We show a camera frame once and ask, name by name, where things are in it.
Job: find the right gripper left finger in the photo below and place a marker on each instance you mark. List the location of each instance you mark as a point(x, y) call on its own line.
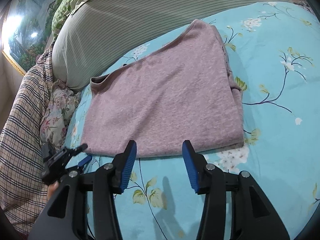
point(64, 216)

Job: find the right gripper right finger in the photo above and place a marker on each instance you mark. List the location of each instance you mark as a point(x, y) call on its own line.
point(253, 215)

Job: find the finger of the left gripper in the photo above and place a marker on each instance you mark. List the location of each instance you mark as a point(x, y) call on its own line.
point(79, 149)
point(85, 161)

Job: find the mauve knit shirt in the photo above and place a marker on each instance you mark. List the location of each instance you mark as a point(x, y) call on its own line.
point(183, 91)

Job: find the person's left hand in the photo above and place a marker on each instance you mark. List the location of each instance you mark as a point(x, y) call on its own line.
point(51, 189)

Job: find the pink floral pillow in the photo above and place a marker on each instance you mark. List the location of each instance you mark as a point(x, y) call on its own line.
point(62, 104)

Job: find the plaid checked blanket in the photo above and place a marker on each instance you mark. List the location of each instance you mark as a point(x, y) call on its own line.
point(23, 194)

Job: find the green striped bolster pillow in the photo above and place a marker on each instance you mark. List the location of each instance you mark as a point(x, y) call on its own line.
point(97, 33)

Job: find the gold framed landscape painting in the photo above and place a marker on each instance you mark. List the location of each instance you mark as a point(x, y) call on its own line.
point(26, 29)

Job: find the light green floral pillow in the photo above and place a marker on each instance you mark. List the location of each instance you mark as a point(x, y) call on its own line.
point(75, 0)

